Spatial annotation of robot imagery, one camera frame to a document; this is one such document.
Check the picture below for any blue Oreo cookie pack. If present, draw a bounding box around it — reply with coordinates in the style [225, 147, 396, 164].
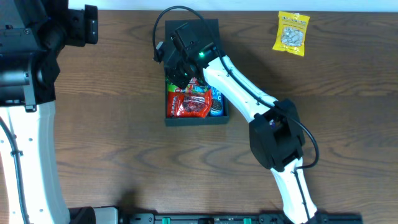
[208, 85, 224, 116]

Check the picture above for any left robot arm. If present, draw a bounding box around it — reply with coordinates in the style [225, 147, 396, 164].
[1, 0, 119, 223]

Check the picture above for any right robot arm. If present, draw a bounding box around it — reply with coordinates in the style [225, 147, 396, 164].
[157, 19, 318, 223]

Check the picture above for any black gift box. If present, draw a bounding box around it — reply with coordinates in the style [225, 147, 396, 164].
[164, 19, 229, 126]

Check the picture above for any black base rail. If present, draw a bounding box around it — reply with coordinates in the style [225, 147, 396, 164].
[68, 206, 364, 224]

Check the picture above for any green Haribo gummy bag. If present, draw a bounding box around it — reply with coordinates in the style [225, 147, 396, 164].
[167, 77, 208, 94]

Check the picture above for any red snack bag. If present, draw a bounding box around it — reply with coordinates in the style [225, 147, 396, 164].
[166, 90, 212, 118]

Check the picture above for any yellow pistachio bag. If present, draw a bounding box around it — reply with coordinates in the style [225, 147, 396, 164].
[272, 11, 310, 57]

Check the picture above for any right black cable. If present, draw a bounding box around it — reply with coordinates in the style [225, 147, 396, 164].
[152, 5, 320, 224]

